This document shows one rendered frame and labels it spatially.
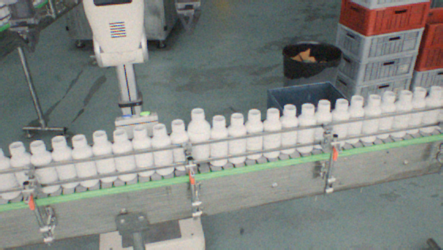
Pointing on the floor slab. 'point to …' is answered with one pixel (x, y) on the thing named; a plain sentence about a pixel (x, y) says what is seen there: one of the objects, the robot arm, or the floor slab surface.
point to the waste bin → (304, 77)
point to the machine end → (165, 19)
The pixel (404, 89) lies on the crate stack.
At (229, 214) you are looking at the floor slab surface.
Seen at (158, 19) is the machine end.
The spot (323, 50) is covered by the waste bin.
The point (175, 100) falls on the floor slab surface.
